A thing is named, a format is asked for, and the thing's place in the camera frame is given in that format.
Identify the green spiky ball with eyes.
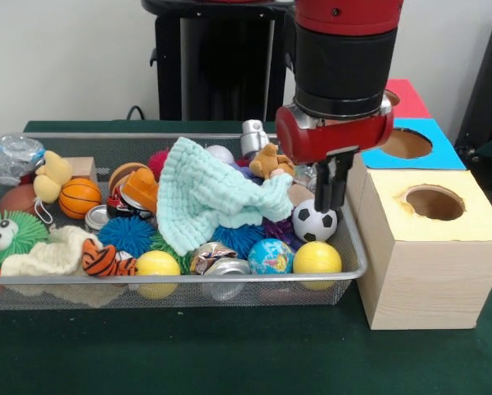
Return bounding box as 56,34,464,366
0,211,49,267

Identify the wooden box with three holes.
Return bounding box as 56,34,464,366
345,78,492,331

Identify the dark green table cloth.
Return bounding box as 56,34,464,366
0,120,492,395

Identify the small globe ball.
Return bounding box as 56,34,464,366
248,239,295,275

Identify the blue spiky ball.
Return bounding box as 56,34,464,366
213,224,265,258
98,216,155,258

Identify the cream knitted cloth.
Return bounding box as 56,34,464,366
1,225,104,277

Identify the small orange basketball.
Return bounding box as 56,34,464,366
58,178,103,220

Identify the silver toy robot figure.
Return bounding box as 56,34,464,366
240,119,270,159

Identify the black and white soccer ball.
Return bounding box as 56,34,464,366
292,199,339,243

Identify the brown plush teddy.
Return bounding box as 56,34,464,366
249,143,296,179

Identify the yellow ball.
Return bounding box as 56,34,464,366
136,250,182,299
293,240,343,290

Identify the orange tiger plush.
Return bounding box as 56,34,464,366
81,238,138,277

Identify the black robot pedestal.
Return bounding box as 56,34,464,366
142,0,296,123

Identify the orange bumpy toy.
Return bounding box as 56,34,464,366
120,167,160,215

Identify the mint green cloth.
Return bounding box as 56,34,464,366
156,137,295,256

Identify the clear mesh bin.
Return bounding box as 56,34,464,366
0,132,369,312

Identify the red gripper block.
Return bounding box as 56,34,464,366
275,100,395,214

